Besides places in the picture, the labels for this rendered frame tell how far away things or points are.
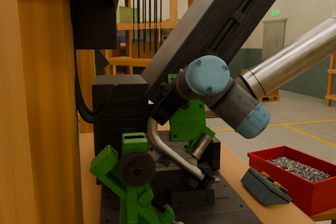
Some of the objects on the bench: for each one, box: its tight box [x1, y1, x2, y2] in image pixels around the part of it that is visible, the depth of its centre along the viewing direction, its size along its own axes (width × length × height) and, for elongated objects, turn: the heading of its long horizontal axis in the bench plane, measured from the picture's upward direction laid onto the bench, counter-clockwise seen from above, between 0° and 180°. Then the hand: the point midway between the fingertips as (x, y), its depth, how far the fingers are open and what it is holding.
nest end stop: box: [198, 175, 216, 193], centre depth 88 cm, size 4×7×6 cm, turn 11°
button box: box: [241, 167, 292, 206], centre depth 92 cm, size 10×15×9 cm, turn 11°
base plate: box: [100, 130, 263, 224], centre depth 105 cm, size 42×110×2 cm, turn 11°
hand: (169, 98), depth 87 cm, fingers closed on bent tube, 3 cm apart
